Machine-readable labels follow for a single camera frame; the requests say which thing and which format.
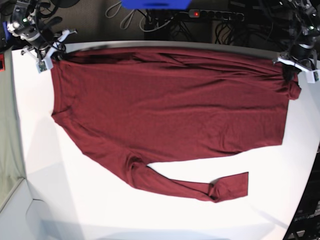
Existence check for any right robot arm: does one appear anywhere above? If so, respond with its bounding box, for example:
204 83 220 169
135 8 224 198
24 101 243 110
6 0 78 62

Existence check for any black power strip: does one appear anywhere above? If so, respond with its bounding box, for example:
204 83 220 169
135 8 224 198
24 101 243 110
188 9 245 22

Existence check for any blue bottle left edge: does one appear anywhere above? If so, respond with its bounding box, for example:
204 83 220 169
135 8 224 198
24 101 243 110
2 21 11 40

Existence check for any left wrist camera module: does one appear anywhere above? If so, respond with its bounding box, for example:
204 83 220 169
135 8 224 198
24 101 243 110
305 69 320 84

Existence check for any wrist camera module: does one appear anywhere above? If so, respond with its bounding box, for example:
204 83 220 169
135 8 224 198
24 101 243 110
36 58 53 74
305 69 320 84

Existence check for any dark red t-shirt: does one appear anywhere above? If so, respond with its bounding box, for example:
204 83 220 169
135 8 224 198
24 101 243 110
51 47 301 203

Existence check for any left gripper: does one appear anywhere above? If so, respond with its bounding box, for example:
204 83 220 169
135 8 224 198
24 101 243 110
272 43 318 83

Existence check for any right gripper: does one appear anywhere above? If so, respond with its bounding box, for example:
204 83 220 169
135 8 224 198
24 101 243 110
20 28 78 61

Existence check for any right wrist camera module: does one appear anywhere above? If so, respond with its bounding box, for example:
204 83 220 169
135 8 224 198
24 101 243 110
36 58 53 74

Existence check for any red black device left edge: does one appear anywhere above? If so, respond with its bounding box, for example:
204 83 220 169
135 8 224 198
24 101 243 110
0 53 6 72

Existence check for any blue box at top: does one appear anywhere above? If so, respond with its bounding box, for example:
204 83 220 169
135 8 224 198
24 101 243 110
121 0 191 10

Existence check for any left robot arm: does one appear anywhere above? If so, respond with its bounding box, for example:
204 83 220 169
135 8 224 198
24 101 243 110
258 0 320 84

